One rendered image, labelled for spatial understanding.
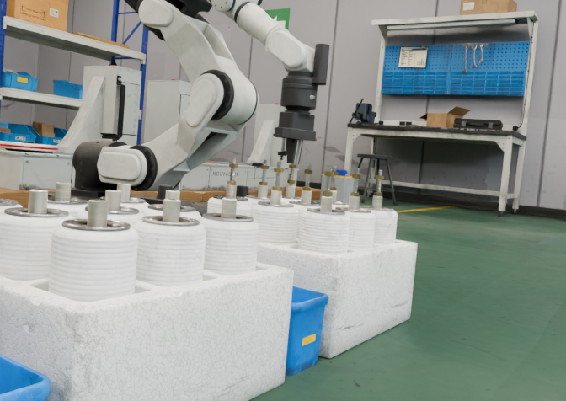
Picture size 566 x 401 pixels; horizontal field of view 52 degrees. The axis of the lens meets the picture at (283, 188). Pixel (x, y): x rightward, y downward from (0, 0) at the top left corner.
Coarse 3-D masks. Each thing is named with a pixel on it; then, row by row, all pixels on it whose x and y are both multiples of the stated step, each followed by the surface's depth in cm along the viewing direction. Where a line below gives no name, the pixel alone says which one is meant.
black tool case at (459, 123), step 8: (456, 120) 545; (464, 120) 542; (472, 120) 539; (480, 120) 536; (488, 120) 533; (496, 120) 531; (472, 128) 539; (480, 128) 536; (488, 128) 533; (496, 128) 530
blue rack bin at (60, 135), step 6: (30, 126) 597; (36, 132) 593; (54, 132) 633; (60, 132) 628; (36, 138) 594; (42, 138) 589; (48, 138) 593; (54, 138) 598; (60, 138) 604; (48, 144) 595; (54, 144) 601
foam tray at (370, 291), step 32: (288, 256) 107; (320, 256) 104; (352, 256) 106; (384, 256) 118; (320, 288) 103; (352, 288) 107; (384, 288) 120; (352, 320) 108; (384, 320) 122; (320, 352) 103
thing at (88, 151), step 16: (80, 144) 194; (96, 144) 189; (112, 144) 188; (80, 160) 189; (96, 160) 185; (80, 176) 189; (96, 176) 186; (80, 192) 186; (96, 192) 186; (160, 192) 154; (240, 192) 184
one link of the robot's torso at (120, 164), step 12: (108, 156) 179; (120, 156) 176; (132, 156) 173; (144, 156) 173; (108, 168) 179; (120, 168) 176; (132, 168) 173; (144, 168) 172; (108, 180) 180; (120, 180) 177; (132, 180) 174; (180, 180) 187
